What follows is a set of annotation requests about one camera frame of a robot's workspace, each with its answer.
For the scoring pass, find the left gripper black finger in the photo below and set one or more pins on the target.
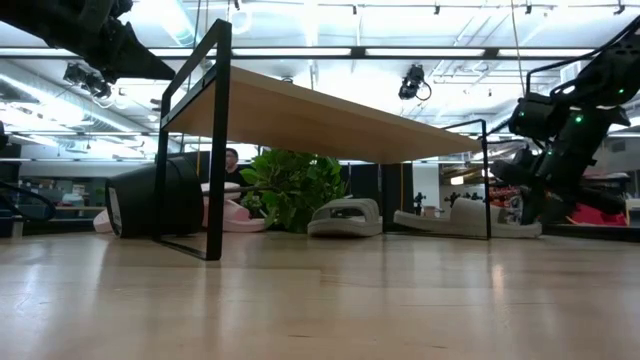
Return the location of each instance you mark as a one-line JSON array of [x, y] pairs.
[[137, 62]]

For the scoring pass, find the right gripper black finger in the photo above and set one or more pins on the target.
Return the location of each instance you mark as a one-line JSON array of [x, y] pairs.
[[533, 210]]

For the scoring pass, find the grey slide sandal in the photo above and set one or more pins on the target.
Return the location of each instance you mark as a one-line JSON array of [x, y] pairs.
[[345, 225], [465, 220]]

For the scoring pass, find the wooden shelf with black frame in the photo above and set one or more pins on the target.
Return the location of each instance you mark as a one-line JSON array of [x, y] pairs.
[[300, 120]]

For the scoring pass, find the rack with red bins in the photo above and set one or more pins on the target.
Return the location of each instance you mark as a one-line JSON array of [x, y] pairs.
[[595, 216]]

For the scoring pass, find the small black tripod stand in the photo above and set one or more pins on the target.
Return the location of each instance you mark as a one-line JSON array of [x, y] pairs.
[[419, 202]]

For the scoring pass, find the black partition panels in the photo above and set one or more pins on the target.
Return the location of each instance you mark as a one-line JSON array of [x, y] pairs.
[[397, 190]]

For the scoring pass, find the black plant pot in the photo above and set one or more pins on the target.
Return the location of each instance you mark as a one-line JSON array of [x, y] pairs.
[[135, 200]]

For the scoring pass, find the person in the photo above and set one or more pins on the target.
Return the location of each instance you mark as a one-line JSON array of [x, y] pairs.
[[232, 165]]

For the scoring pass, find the green leafy plant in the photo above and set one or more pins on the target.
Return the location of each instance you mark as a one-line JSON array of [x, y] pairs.
[[295, 190]]

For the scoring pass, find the black overhead rig beam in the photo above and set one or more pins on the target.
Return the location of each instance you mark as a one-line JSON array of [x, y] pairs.
[[357, 52]]

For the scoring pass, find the black table frame rails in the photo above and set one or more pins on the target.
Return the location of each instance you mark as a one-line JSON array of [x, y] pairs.
[[575, 231]]

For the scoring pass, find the black ceiling camera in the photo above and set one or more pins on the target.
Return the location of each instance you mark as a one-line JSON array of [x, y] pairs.
[[87, 80], [412, 82]]

